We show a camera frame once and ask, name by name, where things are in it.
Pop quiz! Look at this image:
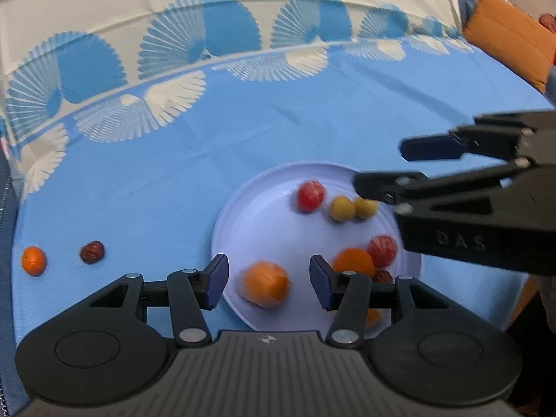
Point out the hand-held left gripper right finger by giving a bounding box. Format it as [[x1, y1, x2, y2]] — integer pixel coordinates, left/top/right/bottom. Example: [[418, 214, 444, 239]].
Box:
[[308, 254, 457, 349]]

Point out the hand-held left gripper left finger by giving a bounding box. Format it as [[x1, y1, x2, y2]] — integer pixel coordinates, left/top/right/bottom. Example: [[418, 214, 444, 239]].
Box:
[[89, 253, 229, 349]]

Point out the plastic-wrapped red fruit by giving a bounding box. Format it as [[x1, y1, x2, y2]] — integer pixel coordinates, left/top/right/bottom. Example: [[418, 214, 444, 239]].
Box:
[[367, 235, 398, 269], [296, 180, 326, 213]]

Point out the orange cushion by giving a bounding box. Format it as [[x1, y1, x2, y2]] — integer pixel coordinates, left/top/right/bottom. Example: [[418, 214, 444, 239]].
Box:
[[463, 0, 556, 94]]

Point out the plastic-wrapped orange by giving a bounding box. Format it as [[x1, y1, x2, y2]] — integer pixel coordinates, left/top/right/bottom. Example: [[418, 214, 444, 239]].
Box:
[[332, 248, 375, 278]]

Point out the white plate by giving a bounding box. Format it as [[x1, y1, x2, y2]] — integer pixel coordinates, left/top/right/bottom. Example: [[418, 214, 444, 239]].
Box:
[[210, 162, 423, 340]]

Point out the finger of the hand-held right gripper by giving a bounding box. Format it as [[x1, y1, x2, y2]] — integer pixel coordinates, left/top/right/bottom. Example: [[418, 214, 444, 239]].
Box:
[[353, 159, 534, 209], [400, 111, 556, 162]]

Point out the small yellow-green fruit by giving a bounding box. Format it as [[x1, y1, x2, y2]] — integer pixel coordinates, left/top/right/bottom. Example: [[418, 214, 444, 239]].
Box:
[[329, 196, 356, 222], [354, 197, 378, 220]]

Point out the blue fan-patterned cloth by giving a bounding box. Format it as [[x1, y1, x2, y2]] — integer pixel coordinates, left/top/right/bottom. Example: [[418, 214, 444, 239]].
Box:
[[0, 0, 556, 344]]

